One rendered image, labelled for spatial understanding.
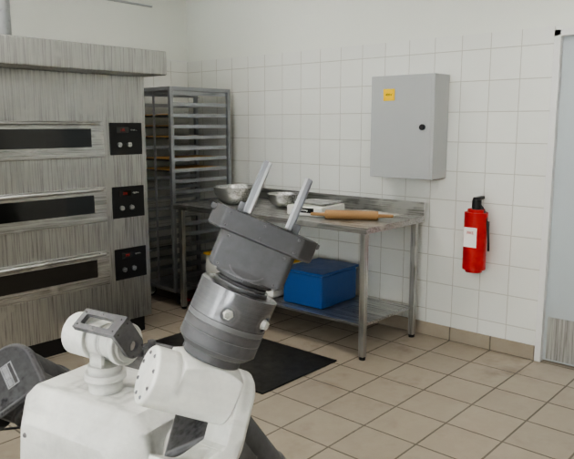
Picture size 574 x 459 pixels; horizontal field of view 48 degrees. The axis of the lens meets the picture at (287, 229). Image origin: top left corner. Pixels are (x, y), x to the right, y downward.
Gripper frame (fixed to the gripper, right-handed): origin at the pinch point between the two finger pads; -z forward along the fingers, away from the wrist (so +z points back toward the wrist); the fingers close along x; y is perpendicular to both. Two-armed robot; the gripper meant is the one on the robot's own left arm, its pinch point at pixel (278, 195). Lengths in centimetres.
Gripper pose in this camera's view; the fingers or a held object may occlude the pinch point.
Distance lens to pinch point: 71.1
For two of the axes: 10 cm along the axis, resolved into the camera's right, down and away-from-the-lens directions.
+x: -9.2, -3.8, -0.1
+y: 0.0, -0.3, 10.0
